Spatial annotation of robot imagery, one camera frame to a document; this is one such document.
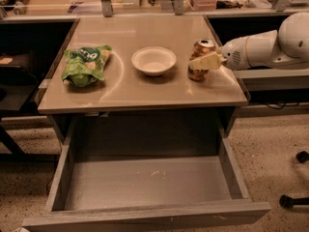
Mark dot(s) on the black chair caster upper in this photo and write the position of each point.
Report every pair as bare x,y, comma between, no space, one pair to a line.
302,156

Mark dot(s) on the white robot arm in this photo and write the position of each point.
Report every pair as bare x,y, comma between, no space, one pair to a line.
284,49

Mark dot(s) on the green chip bag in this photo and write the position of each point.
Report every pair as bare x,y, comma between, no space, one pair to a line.
85,65

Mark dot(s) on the black device on shelf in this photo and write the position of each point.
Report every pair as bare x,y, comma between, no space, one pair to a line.
14,5

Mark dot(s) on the white paper bowl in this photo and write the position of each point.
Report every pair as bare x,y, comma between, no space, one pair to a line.
153,61

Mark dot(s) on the grey metal post left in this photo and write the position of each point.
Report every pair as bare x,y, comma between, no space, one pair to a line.
106,8

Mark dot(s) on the grey counter cabinet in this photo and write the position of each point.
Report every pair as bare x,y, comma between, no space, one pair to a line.
144,80

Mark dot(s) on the orange soda can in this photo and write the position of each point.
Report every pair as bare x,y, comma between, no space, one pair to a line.
200,48

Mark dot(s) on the black chair caster lower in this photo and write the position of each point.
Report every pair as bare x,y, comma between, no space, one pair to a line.
287,202

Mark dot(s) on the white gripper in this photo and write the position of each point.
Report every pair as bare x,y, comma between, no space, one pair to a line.
234,56

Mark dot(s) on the open grey drawer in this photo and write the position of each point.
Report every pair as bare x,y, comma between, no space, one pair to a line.
125,174

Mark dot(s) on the black chair caster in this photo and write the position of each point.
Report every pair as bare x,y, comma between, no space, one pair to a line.
287,202
302,156

